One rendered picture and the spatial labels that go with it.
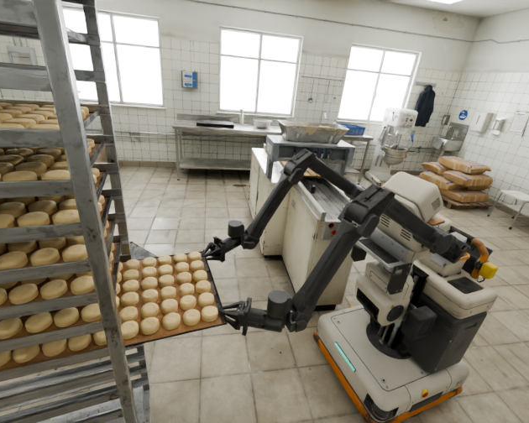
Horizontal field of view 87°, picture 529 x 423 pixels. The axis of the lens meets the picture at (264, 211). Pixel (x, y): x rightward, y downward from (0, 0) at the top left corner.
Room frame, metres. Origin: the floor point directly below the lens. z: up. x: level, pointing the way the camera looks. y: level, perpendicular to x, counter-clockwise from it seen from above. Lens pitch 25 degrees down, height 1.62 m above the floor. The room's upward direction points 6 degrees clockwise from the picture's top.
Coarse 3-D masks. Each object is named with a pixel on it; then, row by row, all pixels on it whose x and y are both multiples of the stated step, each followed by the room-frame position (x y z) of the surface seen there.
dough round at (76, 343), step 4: (80, 336) 0.50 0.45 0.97; (84, 336) 0.50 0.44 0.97; (88, 336) 0.50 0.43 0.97; (68, 340) 0.49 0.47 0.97; (72, 340) 0.49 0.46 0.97; (76, 340) 0.49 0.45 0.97; (80, 340) 0.49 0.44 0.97; (84, 340) 0.49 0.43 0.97; (88, 340) 0.50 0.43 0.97; (68, 344) 0.48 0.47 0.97; (72, 344) 0.48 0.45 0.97; (76, 344) 0.48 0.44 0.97; (80, 344) 0.48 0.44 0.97; (84, 344) 0.48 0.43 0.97; (88, 344) 0.49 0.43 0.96; (72, 348) 0.47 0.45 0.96; (76, 348) 0.47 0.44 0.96; (80, 348) 0.48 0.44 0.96
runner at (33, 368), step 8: (88, 352) 0.46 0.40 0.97; (96, 352) 0.46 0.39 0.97; (104, 352) 0.47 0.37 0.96; (48, 360) 0.43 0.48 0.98; (56, 360) 0.43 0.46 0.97; (64, 360) 0.44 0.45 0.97; (72, 360) 0.44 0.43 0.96; (80, 360) 0.45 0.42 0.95; (88, 360) 0.46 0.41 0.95; (16, 368) 0.40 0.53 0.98; (24, 368) 0.41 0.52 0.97; (32, 368) 0.41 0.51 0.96; (40, 368) 0.42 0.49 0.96; (48, 368) 0.42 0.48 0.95; (0, 376) 0.39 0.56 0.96; (8, 376) 0.39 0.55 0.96; (16, 376) 0.40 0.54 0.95
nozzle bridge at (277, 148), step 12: (276, 144) 2.27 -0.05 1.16; (288, 144) 2.29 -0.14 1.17; (300, 144) 2.31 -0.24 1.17; (312, 144) 2.33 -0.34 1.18; (324, 144) 2.38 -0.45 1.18; (336, 144) 2.43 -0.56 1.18; (348, 144) 2.49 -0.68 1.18; (276, 156) 2.27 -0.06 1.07; (288, 156) 2.38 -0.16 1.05; (324, 156) 2.44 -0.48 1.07; (336, 156) 2.46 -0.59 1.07; (348, 156) 2.40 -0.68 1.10; (336, 168) 2.60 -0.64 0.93
